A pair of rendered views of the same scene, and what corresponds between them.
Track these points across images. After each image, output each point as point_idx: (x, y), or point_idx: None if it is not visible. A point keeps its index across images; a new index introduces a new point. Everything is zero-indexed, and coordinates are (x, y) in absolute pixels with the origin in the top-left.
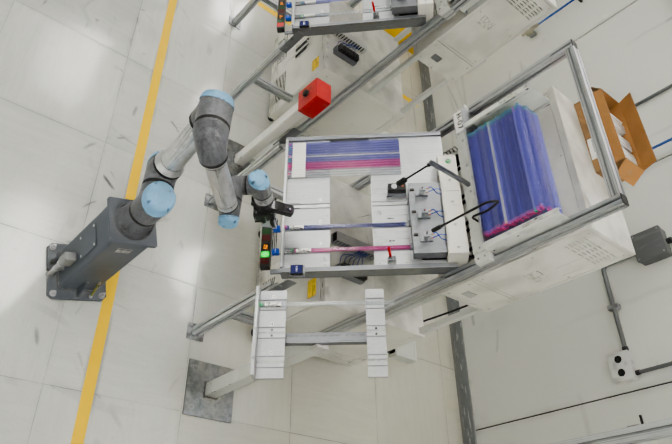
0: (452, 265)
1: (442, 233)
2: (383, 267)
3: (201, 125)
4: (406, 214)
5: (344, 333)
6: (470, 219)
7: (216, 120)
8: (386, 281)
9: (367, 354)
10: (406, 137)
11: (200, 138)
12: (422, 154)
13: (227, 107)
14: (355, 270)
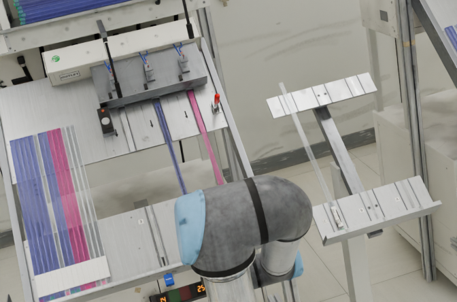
0: (204, 42)
1: (170, 50)
2: (229, 113)
3: (279, 203)
4: (141, 106)
5: (328, 136)
6: (150, 16)
7: (259, 182)
8: (167, 192)
9: (352, 97)
10: (3, 132)
11: (298, 205)
12: (32, 106)
13: (212, 188)
14: (242, 145)
